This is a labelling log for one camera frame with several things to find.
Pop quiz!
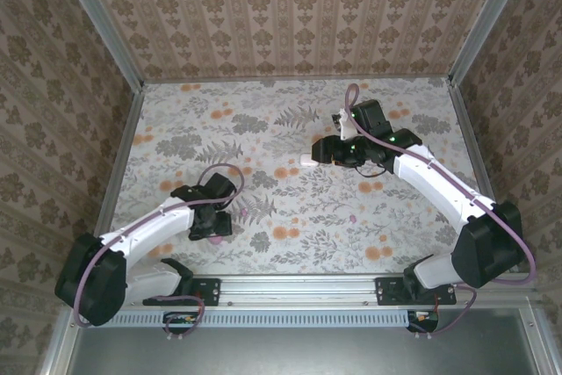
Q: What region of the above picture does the floral printed tablecloth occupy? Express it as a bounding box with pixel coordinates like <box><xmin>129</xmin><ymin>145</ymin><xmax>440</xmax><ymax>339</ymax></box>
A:
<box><xmin>112</xmin><ymin>77</ymin><xmax>506</xmax><ymax>278</ymax></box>

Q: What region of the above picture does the grey metal panel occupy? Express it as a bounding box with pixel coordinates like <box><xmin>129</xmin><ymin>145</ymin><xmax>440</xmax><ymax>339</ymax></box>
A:
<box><xmin>68</xmin><ymin>308</ymin><xmax>539</xmax><ymax>375</ymax></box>

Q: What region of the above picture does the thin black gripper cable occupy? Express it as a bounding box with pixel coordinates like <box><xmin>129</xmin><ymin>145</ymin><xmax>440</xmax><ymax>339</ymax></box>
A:
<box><xmin>354</xmin><ymin>162</ymin><xmax>390</xmax><ymax>181</ymax></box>

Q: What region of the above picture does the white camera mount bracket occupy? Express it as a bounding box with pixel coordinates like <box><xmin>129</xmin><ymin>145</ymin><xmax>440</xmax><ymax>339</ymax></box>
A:
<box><xmin>335</xmin><ymin>107</ymin><xmax>355</xmax><ymax>139</ymax></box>

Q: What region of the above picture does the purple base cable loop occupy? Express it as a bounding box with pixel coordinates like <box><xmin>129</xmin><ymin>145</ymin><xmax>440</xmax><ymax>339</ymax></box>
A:
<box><xmin>410</xmin><ymin>283</ymin><xmax>479</xmax><ymax>342</ymax></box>
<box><xmin>162</xmin><ymin>294</ymin><xmax>206</xmax><ymax>343</ymax></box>

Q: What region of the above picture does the aluminium table edge rail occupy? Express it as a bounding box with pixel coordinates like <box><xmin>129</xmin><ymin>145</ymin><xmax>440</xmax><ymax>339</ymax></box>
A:
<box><xmin>94</xmin><ymin>83</ymin><xmax>146</xmax><ymax>235</ymax></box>
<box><xmin>447</xmin><ymin>79</ymin><xmax>519</xmax><ymax>271</ymax></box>

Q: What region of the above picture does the slotted grey cable duct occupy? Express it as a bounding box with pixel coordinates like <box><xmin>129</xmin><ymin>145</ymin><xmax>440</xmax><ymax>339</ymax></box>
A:
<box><xmin>81</xmin><ymin>308</ymin><xmax>412</xmax><ymax>328</ymax></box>

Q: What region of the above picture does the aluminium frame post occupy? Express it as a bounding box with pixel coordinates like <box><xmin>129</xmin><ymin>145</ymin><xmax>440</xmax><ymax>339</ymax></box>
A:
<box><xmin>447</xmin><ymin>0</ymin><xmax>542</xmax><ymax>86</ymax></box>
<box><xmin>52</xmin><ymin>0</ymin><xmax>146</xmax><ymax>90</ymax></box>

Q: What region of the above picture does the aluminium lower frame bar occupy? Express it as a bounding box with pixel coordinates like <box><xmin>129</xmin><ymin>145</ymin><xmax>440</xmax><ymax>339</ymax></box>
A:
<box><xmin>520</xmin><ymin>304</ymin><xmax>554</xmax><ymax>375</ymax></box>
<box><xmin>39</xmin><ymin>309</ymin><xmax>83</xmax><ymax>375</ymax></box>

